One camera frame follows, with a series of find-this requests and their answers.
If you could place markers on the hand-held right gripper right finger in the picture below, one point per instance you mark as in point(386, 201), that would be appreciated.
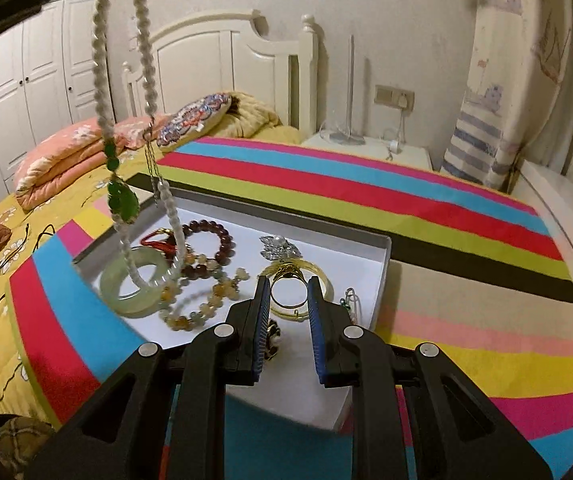
point(316, 330)

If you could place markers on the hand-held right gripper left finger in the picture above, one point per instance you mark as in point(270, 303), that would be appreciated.
point(261, 330)

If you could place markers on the safety pin brooch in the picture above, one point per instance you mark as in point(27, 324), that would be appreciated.
point(349, 301)

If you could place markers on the gold filigree bangle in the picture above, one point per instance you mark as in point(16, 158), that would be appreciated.
point(286, 270)

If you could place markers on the silver rhinestone brooch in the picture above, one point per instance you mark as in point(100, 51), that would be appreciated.
point(279, 247)

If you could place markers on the grey cardboard box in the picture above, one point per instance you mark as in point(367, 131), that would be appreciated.
point(316, 245)

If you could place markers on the white wardrobe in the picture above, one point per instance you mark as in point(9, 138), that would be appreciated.
point(41, 60)

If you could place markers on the green jade bangle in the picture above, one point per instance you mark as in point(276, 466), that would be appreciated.
point(116, 295)

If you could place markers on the pink floral quilt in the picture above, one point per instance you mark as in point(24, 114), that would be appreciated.
point(66, 160)

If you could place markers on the rainbow striped blanket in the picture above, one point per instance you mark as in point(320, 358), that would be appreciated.
point(416, 200)

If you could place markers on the white wooden headboard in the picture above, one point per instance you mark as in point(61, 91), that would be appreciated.
point(201, 55)

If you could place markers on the white nightstand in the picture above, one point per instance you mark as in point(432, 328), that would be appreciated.
point(416, 152)

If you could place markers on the embroidered round cushion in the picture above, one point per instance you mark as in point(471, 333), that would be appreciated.
point(191, 120)

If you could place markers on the beige ruffled quilt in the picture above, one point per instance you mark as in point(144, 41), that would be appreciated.
point(261, 115)

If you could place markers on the white charger plug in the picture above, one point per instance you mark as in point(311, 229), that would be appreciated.
point(403, 101)

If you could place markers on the white floor lamp stand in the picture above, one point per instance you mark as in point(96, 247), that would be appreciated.
point(350, 85)

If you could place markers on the yellow floral bedsheet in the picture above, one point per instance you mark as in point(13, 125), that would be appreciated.
point(6, 260)

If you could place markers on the white window ledge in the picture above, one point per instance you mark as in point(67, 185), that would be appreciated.
point(566, 220)

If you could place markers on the beige plaid clothing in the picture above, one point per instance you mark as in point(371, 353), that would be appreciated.
point(11, 440)

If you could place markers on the printed striped curtain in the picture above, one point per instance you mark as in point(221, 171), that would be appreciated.
point(506, 85)

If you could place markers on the wall socket plate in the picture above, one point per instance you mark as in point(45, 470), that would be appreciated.
point(386, 95)

